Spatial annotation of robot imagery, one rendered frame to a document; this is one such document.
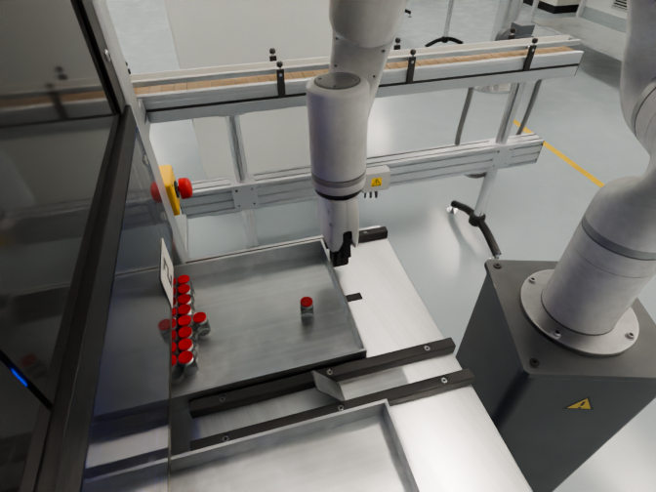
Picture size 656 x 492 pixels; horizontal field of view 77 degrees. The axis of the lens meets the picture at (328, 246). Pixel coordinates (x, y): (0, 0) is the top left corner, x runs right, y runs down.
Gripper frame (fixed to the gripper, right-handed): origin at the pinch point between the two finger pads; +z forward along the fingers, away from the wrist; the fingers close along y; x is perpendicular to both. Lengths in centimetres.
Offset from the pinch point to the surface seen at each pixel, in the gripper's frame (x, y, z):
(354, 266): 3.4, -0.7, 4.3
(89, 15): -27.1, -2.3, -40.9
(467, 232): 99, -92, 93
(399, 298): 8.6, 9.0, 4.5
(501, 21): 223, -278, 43
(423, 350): 7.1, 21.3, 2.6
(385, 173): 43, -80, 38
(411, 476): -1.9, 37.2, 2.3
